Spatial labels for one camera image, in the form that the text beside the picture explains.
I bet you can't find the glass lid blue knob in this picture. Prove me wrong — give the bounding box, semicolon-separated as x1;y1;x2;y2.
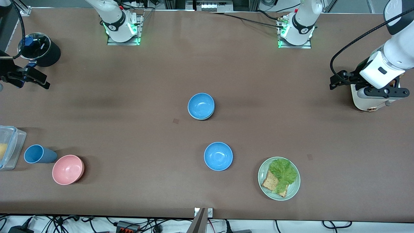
17;32;51;61

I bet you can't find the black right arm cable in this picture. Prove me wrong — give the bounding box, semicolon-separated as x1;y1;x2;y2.
8;0;26;60

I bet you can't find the blue cup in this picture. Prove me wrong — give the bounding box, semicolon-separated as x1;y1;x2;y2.
24;144;58;164

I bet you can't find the white toaster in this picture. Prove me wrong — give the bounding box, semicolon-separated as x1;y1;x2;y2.
351;81;401;112

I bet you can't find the pale green plate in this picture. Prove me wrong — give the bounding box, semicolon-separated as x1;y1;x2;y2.
258;157;301;201

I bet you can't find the black power strip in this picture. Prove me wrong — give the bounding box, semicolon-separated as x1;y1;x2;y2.
116;221;140;233

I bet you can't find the blue bowl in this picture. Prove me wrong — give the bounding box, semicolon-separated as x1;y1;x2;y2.
204;142;233;171
188;93;215;119

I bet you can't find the green lettuce leaf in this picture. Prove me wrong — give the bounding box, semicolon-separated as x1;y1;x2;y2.
269;159;298;194

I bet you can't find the mint green bowl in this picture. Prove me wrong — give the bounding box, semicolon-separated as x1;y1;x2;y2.
189;110;215;121

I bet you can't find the clear plastic container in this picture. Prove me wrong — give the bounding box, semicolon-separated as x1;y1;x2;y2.
0;126;27;171

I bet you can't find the pink bowl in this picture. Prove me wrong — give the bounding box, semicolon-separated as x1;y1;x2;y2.
52;155;85;185

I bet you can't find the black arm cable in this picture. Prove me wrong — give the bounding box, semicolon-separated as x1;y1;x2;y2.
329;7;414;78
8;0;26;60

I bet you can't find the black pot blue handle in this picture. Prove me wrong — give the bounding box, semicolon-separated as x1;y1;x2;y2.
17;32;61;73

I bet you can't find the black cable on table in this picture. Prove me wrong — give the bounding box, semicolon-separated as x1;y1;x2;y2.
210;11;285;29

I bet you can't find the white metal bracket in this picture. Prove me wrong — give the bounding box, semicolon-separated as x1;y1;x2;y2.
194;208;214;218

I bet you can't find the brown bread slice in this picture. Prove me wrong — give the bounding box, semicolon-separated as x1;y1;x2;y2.
261;170;288;198

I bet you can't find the dark metal pole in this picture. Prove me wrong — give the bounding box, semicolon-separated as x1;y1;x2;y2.
187;208;206;233

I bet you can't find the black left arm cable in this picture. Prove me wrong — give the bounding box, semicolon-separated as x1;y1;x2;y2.
329;7;414;78

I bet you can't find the black cable loop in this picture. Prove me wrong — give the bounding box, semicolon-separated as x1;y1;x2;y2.
322;221;353;229

